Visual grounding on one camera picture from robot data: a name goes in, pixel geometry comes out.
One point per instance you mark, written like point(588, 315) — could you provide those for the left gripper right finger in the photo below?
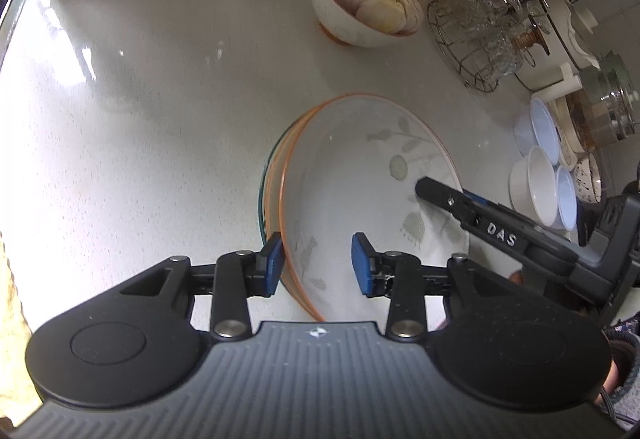
point(396, 276)

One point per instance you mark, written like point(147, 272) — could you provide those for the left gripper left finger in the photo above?
point(241, 275)

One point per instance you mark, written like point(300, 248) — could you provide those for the white plate grey leaf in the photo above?
point(274, 189)

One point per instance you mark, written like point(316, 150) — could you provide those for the white plate leaf pattern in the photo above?
point(354, 169)

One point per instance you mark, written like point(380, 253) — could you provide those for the light blue bowl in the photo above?
point(536, 127)

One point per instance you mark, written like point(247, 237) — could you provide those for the glass kettle with tea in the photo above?
point(613, 101)

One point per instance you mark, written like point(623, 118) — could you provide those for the white electric cooker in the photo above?
point(565, 44)

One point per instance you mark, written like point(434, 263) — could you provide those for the white bowl with onion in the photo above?
point(369, 23)

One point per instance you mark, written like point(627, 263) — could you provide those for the wire glass rack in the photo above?
point(486, 40)

